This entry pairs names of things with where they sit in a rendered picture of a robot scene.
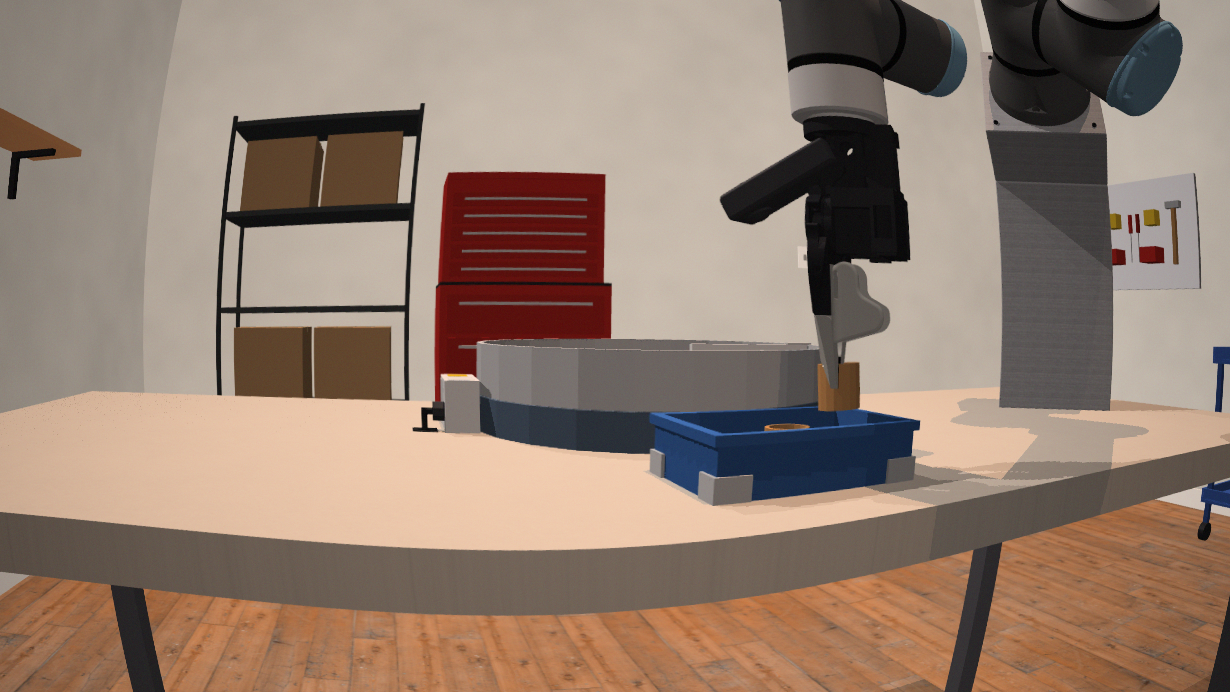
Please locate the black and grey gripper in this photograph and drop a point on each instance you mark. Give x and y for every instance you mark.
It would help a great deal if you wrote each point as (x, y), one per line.
(846, 227)

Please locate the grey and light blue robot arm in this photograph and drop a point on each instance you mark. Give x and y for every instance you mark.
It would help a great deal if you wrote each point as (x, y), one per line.
(834, 51)

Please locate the blue plastic crate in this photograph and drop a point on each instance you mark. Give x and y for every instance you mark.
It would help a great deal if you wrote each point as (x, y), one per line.
(747, 465)

